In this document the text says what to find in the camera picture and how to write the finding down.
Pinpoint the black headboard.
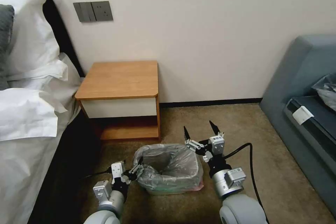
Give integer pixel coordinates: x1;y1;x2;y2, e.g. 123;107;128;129
42;0;86;78

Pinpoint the translucent grey garbage bag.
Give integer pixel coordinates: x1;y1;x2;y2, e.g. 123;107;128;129
132;143;205;196

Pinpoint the dark bed base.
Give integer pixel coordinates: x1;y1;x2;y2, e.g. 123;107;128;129
27;115;106;224

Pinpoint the black plastic bag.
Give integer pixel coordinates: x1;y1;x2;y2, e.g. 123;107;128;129
310;72;336;112

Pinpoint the grey wall switch panel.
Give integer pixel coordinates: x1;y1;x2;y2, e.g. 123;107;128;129
73;1;96;23

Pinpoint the white tag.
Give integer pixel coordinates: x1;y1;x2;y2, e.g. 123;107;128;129
292;106;315;125

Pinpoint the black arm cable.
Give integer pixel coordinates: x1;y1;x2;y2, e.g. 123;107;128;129
222;142;266;224
77;169;114;180

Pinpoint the dark grey cushion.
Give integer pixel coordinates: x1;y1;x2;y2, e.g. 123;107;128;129
0;4;15;91

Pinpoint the grey wall socket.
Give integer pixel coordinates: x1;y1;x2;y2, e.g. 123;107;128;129
91;0;114;22

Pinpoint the white bed sheet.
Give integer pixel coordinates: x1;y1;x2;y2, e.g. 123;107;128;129
0;52;82;224

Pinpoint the black baseboard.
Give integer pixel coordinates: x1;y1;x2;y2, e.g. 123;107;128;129
159;97;264;109

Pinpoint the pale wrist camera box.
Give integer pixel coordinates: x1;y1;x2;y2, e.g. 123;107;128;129
110;161;126;183
208;134;226;155

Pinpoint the blue-grey sofa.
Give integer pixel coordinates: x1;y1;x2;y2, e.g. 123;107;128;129
259;34;336;209

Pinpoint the large white pillow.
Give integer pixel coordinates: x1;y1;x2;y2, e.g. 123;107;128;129
0;0;61;78

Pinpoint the wooden nightstand with white drawer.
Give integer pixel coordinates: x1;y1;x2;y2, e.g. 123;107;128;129
74;60;161;144

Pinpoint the dark sofa seat cushion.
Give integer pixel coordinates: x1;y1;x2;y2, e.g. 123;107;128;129
283;94;336;167

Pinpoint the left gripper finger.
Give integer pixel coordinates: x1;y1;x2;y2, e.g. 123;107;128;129
129;164;144;175
123;172;142;184

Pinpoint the small pale trash can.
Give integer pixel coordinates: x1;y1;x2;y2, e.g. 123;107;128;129
143;179;204;196

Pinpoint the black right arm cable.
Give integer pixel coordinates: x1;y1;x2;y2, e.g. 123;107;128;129
222;142;266;224

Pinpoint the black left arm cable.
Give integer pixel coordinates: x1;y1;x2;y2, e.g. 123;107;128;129
77;169;114;180

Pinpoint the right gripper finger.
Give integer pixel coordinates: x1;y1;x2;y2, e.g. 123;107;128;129
183;126;208;154
209;120;225;139

